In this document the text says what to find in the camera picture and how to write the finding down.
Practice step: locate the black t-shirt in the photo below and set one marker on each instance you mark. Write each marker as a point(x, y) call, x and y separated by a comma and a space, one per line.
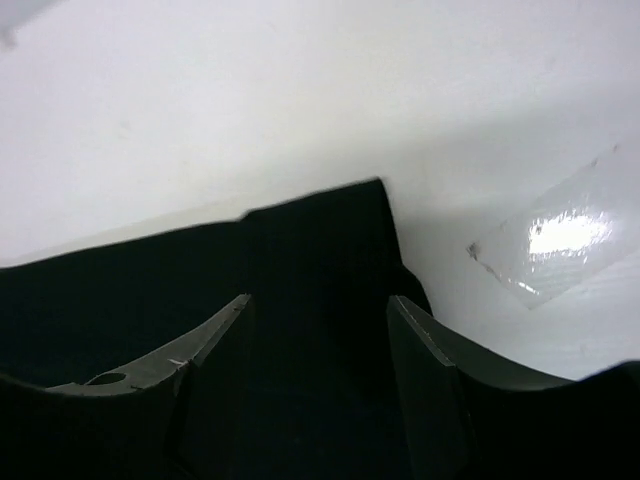
point(252, 349)

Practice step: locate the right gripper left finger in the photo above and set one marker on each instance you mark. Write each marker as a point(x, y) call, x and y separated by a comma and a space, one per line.
point(170, 414)

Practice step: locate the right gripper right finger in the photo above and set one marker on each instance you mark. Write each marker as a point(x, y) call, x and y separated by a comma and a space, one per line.
point(470, 413)

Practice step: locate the clear tape patch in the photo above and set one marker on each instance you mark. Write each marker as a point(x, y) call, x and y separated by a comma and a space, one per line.
point(573, 231)

